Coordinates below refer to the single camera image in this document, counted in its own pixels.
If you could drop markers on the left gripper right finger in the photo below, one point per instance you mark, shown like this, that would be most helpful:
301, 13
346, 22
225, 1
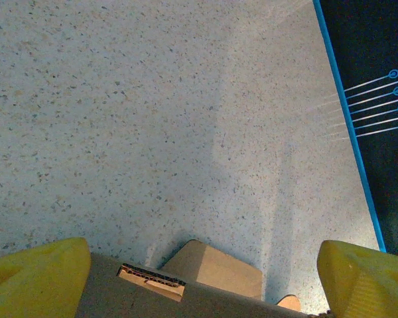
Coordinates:
368, 285

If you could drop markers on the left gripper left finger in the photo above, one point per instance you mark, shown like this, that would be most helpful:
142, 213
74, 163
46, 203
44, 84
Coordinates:
30, 285

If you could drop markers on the brown cardboard paper box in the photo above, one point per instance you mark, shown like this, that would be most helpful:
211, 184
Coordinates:
219, 304

